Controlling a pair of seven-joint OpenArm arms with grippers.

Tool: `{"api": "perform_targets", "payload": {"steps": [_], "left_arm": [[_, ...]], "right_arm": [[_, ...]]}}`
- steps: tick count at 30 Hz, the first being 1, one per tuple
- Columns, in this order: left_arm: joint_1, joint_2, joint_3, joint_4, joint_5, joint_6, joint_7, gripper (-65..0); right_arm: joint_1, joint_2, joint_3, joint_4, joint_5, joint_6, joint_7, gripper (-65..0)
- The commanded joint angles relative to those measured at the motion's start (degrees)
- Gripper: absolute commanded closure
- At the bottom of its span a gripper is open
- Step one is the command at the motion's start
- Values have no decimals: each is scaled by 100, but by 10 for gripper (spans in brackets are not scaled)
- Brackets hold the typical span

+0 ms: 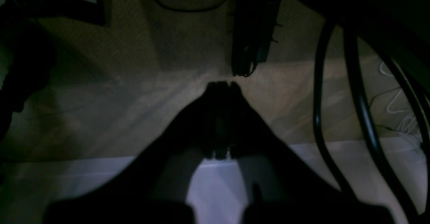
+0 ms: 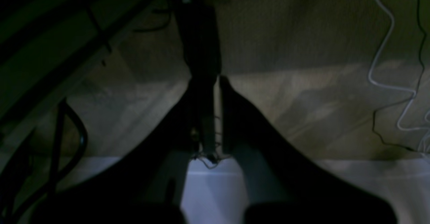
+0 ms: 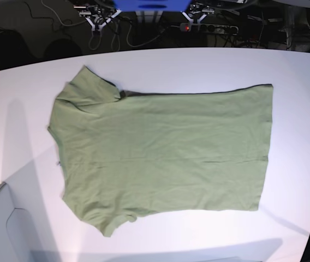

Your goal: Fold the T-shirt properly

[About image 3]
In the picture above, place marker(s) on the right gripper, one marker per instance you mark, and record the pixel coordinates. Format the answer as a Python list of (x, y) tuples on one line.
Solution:
[(98, 15)]

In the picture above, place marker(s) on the blue box overhead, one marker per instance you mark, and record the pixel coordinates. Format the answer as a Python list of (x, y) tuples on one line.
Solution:
[(152, 5)]

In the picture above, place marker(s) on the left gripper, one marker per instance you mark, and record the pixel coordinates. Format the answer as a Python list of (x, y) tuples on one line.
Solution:
[(195, 13)]

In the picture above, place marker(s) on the green T-shirt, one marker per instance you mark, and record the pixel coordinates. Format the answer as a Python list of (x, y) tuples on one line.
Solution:
[(126, 157)]

